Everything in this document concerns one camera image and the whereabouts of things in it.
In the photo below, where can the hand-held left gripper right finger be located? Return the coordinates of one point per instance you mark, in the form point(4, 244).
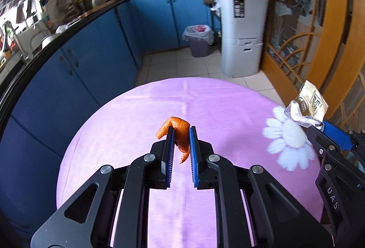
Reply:
point(194, 156)

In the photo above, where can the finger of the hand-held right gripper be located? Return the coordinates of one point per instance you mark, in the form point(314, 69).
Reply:
point(320, 139)
point(336, 134)

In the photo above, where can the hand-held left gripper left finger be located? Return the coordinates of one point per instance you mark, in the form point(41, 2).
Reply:
point(170, 151)

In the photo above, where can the orange peel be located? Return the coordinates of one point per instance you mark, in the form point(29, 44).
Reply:
point(179, 125)

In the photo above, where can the cream snack packet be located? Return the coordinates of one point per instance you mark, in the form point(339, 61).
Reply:
point(312, 102)

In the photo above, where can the grey trash bin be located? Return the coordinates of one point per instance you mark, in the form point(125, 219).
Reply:
point(199, 49)

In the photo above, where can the white storage cabinet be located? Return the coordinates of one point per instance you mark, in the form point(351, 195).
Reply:
point(242, 59)

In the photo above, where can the white bin liner bag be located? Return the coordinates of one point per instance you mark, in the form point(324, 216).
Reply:
point(188, 34)

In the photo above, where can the blue kitchen cabinets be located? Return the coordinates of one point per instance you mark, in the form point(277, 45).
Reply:
point(99, 42)

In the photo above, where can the steel pot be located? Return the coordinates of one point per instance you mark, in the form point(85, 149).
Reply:
point(50, 41)

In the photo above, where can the steel faucet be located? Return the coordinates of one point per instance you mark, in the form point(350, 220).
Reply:
point(21, 48)

